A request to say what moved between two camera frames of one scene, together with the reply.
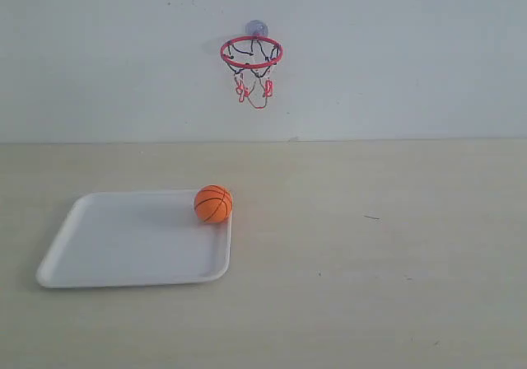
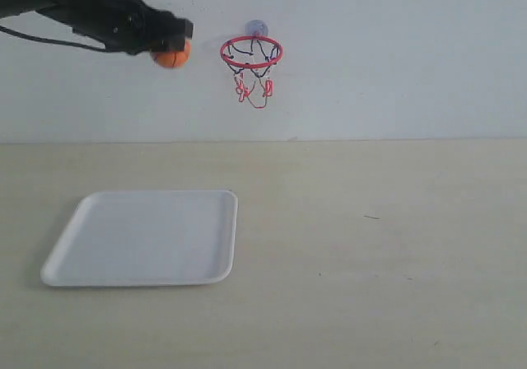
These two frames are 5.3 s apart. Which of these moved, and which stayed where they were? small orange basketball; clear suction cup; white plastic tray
Moved: small orange basketball
Stayed: clear suction cup; white plastic tray
